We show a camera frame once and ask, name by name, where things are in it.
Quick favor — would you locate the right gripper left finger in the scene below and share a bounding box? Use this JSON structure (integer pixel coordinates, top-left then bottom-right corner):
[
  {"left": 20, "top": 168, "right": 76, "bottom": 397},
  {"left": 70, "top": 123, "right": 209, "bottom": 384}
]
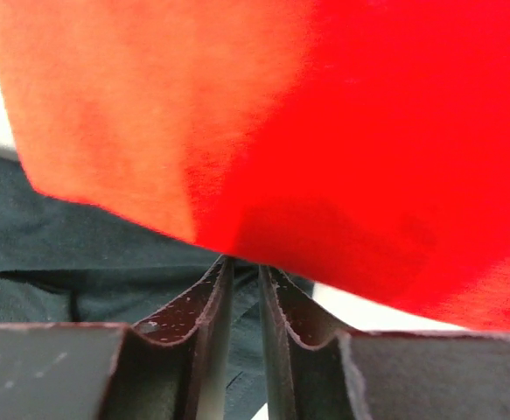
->
[{"left": 99, "top": 256, "right": 234, "bottom": 419}]

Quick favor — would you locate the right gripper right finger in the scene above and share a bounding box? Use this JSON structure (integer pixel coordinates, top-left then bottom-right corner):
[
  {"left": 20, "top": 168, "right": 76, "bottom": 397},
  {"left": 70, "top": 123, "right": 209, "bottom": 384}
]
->
[{"left": 259, "top": 266, "right": 373, "bottom": 419}]

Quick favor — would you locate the black t shirt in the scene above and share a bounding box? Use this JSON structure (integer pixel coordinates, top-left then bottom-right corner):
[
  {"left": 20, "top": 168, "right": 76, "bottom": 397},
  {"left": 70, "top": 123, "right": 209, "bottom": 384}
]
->
[{"left": 0, "top": 150, "right": 317, "bottom": 420}]

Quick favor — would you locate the red t shirt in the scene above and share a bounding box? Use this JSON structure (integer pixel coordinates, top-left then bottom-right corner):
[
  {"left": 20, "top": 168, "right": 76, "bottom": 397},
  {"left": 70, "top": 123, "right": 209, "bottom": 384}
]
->
[{"left": 0, "top": 1, "right": 510, "bottom": 332}]

